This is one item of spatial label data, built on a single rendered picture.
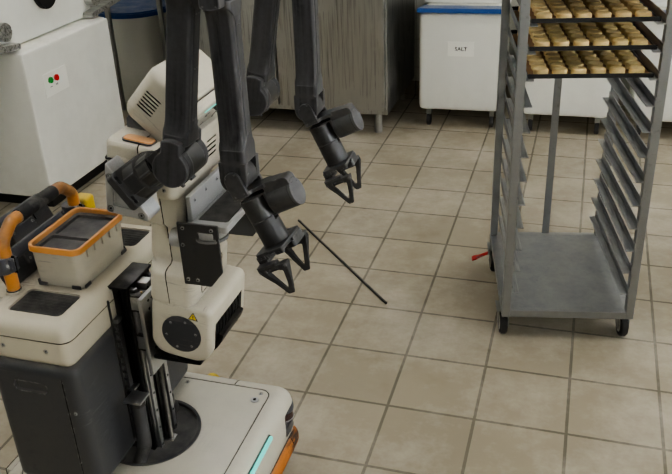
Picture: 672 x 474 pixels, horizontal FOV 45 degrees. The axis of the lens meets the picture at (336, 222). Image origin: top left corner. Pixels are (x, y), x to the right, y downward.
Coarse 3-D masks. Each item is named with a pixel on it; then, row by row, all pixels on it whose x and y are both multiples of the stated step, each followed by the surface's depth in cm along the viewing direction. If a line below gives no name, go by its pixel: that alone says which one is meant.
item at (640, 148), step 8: (608, 104) 323; (616, 104) 318; (616, 112) 314; (616, 120) 307; (624, 120) 305; (624, 128) 299; (632, 128) 293; (632, 136) 292; (632, 144) 285; (640, 144) 282; (640, 152) 278; (648, 152) 273
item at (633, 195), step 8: (600, 144) 334; (608, 144) 331; (608, 152) 326; (616, 160) 317; (616, 168) 311; (624, 168) 304; (624, 176) 304; (624, 184) 298; (632, 184) 293; (632, 192) 292; (632, 200) 286; (640, 200) 282
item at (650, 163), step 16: (656, 80) 265; (656, 96) 265; (656, 112) 267; (656, 128) 269; (656, 144) 272; (640, 192) 283; (640, 208) 283; (640, 224) 285; (640, 240) 288; (640, 256) 291
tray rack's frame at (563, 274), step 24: (504, 0) 315; (504, 24) 319; (504, 48) 323; (504, 72) 327; (504, 96) 332; (552, 120) 337; (552, 144) 341; (552, 168) 346; (528, 240) 355; (552, 240) 354; (576, 240) 353; (528, 264) 336; (552, 264) 336; (576, 264) 335; (600, 264) 334; (528, 288) 320; (552, 288) 319; (576, 288) 318; (600, 288) 318; (528, 312) 306; (552, 312) 305; (576, 312) 304; (600, 312) 303; (624, 312) 302
